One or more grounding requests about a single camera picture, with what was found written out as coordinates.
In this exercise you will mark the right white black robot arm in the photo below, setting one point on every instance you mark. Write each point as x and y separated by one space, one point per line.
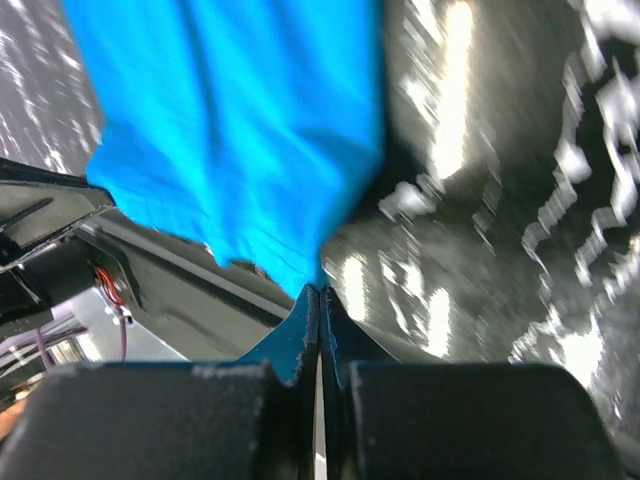
248 417

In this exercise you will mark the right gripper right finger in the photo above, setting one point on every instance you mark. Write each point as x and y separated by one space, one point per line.
342 343

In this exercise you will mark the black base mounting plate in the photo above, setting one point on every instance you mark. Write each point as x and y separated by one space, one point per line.
175 290

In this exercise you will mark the blue t shirt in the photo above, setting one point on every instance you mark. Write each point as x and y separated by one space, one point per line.
251 127

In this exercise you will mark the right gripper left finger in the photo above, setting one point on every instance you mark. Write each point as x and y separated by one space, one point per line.
288 356

